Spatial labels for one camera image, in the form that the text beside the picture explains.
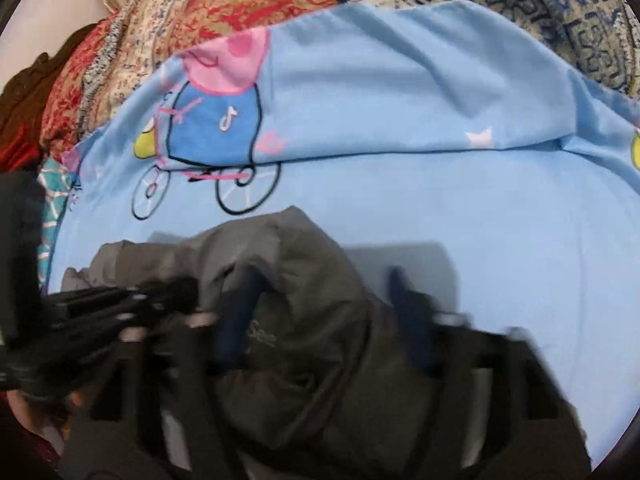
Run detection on red cloth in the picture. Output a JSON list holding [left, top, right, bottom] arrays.
[[0, 127, 48, 173]]

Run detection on grey jacket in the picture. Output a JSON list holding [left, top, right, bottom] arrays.
[[60, 205, 453, 466]]

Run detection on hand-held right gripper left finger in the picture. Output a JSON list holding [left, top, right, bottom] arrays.
[[60, 270, 266, 480]]

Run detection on blue white patterned blanket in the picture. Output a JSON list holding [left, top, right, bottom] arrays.
[[345, 0, 640, 98]]

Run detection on brown cloth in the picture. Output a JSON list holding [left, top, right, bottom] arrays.
[[0, 22, 106, 148]]

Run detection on teal white lattice cloth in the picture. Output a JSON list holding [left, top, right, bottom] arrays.
[[35, 157, 78, 293]]

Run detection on blue cartoon pig bedsheet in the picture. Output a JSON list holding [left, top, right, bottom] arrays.
[[37, 0, 640, 466]]

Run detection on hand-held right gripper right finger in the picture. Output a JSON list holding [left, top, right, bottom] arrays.
[[387, 266, 593, 480]]

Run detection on red floral patchwork quilt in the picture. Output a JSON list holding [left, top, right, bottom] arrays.
[[40, 0, 351, 156]]

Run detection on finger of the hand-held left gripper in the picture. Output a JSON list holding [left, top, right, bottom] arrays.
[[47, 277, 201, 348]]

